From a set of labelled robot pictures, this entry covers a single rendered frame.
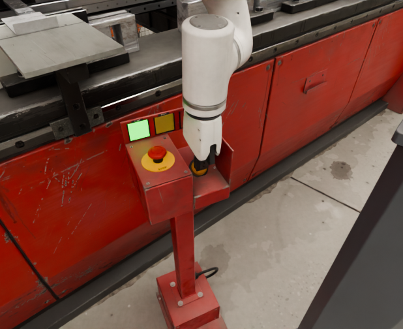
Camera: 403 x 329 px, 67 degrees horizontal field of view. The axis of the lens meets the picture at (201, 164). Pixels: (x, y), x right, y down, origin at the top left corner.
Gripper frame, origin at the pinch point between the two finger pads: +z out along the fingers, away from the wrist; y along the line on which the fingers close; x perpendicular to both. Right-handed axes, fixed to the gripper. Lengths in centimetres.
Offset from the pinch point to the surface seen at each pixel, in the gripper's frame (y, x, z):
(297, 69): -41, 61, 10
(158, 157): 0.3, -10.2, -5.5
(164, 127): -9.7, -5.2, -4.3
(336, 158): -39, 111, 79
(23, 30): -26.4, -27.9, -23.6
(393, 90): -69, 185, 67
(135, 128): -9.9, -11.9, -6.1
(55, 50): -15.1, -23.1, -23.8
